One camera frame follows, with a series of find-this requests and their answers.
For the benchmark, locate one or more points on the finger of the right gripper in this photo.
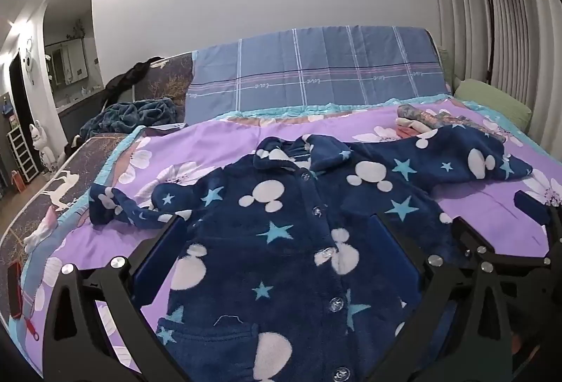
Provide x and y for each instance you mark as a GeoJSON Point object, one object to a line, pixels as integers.
{"type": "Point", "coordinates": [534, 209]}

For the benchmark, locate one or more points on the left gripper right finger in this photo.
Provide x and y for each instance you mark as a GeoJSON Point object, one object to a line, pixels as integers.
{"type": "Point", "coordinates": [480, 336]}

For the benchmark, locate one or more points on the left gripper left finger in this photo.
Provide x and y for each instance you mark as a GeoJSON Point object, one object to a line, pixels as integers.
{"type": "Point", "coordinates": [76, 346]}

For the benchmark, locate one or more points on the navy fleece star pajama top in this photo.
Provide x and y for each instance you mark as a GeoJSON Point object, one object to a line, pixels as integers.
{"type": "Point", "coordinates": [278, 276]}

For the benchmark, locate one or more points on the black clothing on chair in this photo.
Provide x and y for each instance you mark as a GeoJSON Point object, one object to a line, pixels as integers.
{"type": "Point", "coordinates": [125, 81]}

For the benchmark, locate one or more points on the red brush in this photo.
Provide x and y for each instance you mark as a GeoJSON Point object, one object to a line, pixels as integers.
{"type": "Point", "coordinates": [31, 328]}

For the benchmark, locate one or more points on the red black box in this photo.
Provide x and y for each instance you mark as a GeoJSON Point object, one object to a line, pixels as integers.
{"type": "Point", "coordinates": [15, 298]}

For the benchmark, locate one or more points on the green pillow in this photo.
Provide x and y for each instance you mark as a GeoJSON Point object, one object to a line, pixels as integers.
{"type": "Point", "coordinates": [486, 95]}

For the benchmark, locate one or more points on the floral folded garment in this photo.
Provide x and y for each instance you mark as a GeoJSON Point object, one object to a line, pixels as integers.
{"type": "Point", "coordinates": [441, 119]}

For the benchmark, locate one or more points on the beige folded garment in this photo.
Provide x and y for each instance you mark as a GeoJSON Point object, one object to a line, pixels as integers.
{"type": "Point", "coordinates": [415, 125]}

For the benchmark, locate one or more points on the coral folded garment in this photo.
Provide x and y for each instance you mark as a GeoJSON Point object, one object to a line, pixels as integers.
{"type": "Point", "coordinates": [405, 132]}

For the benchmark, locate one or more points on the white bear figurine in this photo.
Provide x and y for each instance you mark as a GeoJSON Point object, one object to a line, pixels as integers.
{"type": "Point", "coordinates": [39, 140]}

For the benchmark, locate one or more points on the white ladder shelf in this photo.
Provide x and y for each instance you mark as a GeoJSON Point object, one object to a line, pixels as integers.
{"type": "Point", "coordinates": [22, 154]}

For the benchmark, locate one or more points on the teal fleece blanket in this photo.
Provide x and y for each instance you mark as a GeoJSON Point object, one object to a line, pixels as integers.
{"type": "Point", "coordinates": [125, 117]}

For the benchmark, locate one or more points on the blue plaid pillow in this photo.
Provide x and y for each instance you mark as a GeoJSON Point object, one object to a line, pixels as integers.
{"type": "Point", "coordinates": [343, 65]}

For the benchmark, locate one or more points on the purple floral bed sheet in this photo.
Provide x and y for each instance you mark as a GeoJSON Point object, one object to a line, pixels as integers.
{"type": "Point", "coordinates": [485, 224]}

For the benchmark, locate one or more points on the dark patterned quilt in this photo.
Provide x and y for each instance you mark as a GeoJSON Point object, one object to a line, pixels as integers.
{"type": "Point", "coordinates": [169, 77]}

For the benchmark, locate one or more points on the wall mirror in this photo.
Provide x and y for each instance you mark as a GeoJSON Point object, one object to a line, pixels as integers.
{"type": "Point", "coordinates": [66, 62]}

